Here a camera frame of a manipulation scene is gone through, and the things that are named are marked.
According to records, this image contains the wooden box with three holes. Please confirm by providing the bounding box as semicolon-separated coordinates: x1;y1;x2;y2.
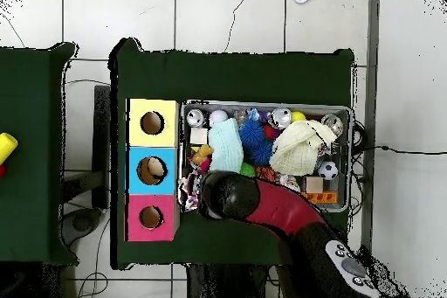
124;98;181;242

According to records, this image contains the silver wire mesh bin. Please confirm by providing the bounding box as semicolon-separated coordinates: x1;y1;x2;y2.
177;100;353;213

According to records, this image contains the cream muslin cloth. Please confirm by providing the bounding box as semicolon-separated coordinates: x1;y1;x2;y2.
269;119;338;177

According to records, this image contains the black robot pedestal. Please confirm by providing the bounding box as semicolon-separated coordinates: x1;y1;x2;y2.
186;263;291;298

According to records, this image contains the black upright panel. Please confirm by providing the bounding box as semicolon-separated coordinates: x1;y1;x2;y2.
92;84;112;210

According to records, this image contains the blue spiky rubber ball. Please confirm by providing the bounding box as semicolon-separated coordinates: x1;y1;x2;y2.
238;118;265;147
245;138;273;167

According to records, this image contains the black power cable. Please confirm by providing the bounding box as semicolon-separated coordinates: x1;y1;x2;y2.
352;143;447;156

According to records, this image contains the small black and white soccer ball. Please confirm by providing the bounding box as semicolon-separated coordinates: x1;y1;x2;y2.
318;160;339;181

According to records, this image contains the dark green cloth of side table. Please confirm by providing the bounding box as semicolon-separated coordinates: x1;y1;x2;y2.
0;42;79;266

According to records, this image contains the light wooden block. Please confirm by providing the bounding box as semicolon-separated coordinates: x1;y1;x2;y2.
189;127;209;145

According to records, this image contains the silver drink can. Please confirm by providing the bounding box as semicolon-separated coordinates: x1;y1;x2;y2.
185;108;205;128
271;107;292;129

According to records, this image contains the mint green muslin cloth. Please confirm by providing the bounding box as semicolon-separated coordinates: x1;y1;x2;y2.
208;117;244;173

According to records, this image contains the yellow cylinder toy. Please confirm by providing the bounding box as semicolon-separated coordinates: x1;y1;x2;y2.
0;132;19;165

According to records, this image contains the white cloth with colourful dots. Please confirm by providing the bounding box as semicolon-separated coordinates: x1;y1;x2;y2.
177;171;203;212

